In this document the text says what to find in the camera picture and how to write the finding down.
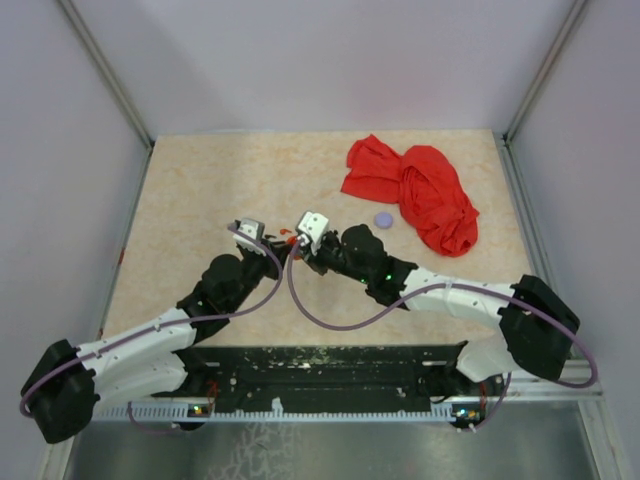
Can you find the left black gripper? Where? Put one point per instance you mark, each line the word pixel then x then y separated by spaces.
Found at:
pixel 280 249

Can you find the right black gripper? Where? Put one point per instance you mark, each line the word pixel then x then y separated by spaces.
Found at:
pixel 314 260

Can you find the purple earbud charging case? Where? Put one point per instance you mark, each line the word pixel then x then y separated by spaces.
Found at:
pixel 383 220

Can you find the red round charging case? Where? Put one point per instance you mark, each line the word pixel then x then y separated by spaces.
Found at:
pixel 294 253

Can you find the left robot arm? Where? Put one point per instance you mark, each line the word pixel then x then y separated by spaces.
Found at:
pixel 70 384

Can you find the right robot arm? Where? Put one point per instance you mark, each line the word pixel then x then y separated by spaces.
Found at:
pixel 533 328

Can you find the red crumpled cloth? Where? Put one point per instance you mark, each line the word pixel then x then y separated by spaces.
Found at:
pixel 423 184

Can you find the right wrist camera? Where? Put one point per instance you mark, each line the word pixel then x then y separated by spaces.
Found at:
pixel 311 230

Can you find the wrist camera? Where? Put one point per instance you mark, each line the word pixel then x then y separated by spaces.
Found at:
pixel 248 234
pixel 311 230

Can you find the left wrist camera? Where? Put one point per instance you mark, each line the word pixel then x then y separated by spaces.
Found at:
pixel 248 234

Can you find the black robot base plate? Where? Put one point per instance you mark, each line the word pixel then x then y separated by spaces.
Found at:
pixel 328 379

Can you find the white slotted cable duct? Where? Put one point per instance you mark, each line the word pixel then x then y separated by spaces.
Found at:
pixel 192 412

